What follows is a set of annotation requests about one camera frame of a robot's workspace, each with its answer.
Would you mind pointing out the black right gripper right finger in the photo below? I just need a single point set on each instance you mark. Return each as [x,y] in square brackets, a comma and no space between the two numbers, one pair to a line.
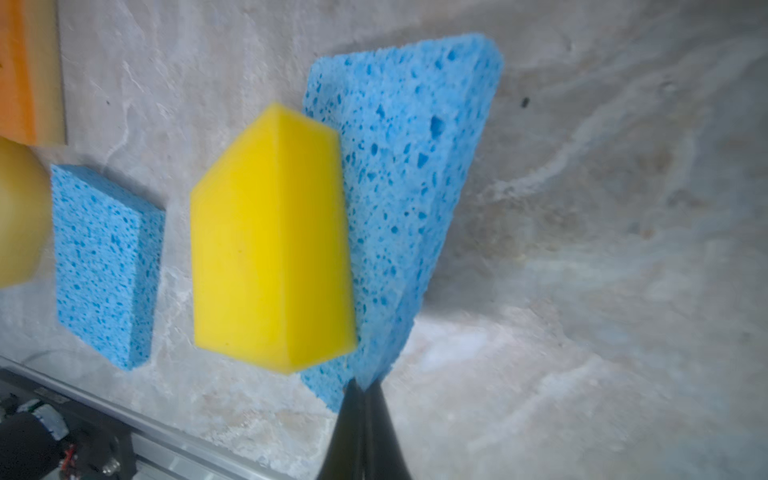
[383,458]

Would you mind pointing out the blue sponge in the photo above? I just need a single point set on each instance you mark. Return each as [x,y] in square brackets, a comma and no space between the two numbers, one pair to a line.
[410,119]
[108,244]

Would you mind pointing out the yellow sponge left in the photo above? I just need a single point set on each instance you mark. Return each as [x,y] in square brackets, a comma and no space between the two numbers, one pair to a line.
[26,212]

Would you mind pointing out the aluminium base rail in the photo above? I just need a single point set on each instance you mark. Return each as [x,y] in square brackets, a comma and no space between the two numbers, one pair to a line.
[51,430]

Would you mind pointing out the small yellow sponge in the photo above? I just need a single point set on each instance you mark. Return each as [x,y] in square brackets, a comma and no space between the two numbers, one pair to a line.
[270,261]

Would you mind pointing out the orange sponge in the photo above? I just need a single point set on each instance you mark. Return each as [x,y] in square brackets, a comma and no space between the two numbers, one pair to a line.
[32,105]

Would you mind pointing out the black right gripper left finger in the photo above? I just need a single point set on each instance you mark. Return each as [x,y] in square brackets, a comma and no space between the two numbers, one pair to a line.
[344,458]

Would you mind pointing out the blue sponge back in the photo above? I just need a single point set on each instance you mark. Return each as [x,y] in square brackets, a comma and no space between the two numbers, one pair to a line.
[410,119]

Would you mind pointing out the blue sponge front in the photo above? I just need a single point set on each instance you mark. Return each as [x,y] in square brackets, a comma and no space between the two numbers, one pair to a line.
[108,244]

